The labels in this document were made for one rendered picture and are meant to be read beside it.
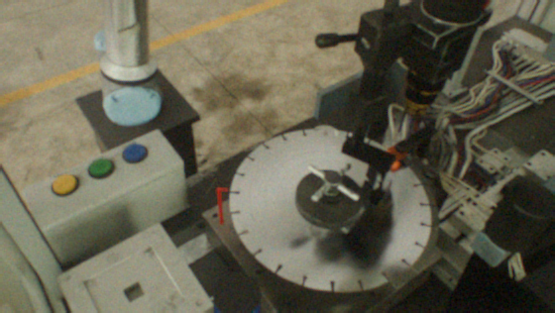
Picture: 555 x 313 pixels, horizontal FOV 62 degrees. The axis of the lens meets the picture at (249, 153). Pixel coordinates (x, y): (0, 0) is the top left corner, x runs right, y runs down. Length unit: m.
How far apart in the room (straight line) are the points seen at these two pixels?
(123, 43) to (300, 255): 0.52
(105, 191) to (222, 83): 1.69
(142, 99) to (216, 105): 1.40
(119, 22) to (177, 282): 0.48
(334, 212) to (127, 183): 0.38
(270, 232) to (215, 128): 1.55
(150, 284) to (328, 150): 0.39
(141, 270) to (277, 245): 0.22
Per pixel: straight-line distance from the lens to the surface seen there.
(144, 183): 0.89
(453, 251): 0.93
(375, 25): 0.62
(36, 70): 2.84
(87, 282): 0.79
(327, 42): 0.64
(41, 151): 2.34
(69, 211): 0.88
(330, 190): 0.74
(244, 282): 0.46
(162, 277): 0.76
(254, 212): 0.75
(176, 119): 1.21
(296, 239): 0.73
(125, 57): 0.95
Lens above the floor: 1.57
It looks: 48 degrees down
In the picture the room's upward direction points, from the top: straight up
